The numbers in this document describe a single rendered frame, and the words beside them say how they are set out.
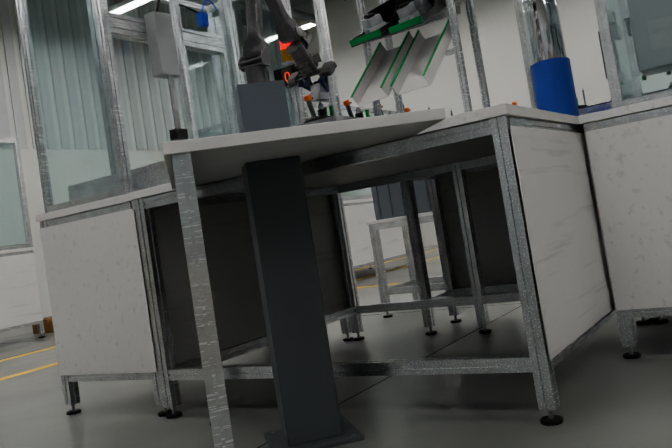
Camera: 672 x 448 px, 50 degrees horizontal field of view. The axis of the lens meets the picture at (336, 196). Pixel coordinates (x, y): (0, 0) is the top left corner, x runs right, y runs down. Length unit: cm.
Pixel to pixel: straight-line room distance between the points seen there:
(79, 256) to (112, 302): 26
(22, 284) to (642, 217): 615
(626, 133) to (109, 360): 213
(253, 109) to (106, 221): 106
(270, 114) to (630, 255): 132
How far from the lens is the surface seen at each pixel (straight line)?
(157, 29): 349
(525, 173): 202
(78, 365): 323
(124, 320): 296
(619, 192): 264
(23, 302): 764
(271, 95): 213
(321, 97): 253
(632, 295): 267
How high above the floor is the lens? 60
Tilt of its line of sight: 3 degrees up
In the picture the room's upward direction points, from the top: 9 degrees counter-clockwise
